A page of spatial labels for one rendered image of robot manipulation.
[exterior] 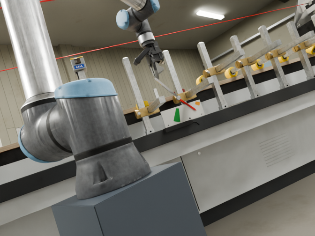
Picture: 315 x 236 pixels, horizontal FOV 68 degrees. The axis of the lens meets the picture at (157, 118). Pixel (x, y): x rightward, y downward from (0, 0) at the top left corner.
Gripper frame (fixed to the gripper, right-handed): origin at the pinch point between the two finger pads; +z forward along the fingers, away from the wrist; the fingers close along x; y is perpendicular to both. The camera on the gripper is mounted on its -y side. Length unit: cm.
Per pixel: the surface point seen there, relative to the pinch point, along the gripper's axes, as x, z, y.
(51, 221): 27, 57, -79
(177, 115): 5.3, 23.6, 6.1
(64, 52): 417, -215, -46
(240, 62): 5, 4, 60
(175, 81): 6.2, 4.0, 12.6
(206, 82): -22.5, 14.5, 15.7
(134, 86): 6.1, 0.1, -12.3
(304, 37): -16, 5, 91
